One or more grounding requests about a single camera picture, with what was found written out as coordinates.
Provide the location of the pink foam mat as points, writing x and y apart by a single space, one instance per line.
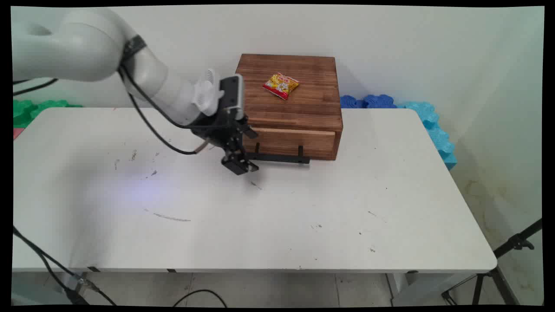
17 133

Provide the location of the light blue foam mat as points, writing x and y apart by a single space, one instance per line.
435 130

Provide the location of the green foam mat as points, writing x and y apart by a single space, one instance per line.
30 110

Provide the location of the yellow red snack packet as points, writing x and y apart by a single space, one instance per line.
281 86

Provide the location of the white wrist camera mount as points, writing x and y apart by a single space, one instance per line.
206 93

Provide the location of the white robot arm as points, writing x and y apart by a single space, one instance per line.
86 47

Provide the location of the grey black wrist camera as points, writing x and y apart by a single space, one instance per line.
232 93

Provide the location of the black tripod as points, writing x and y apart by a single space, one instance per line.
498 277

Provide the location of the white table leg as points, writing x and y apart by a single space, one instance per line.
416 288

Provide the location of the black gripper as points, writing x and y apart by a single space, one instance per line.
225 130

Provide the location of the dark blue foam mat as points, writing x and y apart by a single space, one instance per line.
368 102

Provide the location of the brown wooden cabinet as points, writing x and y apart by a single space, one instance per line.
299 112

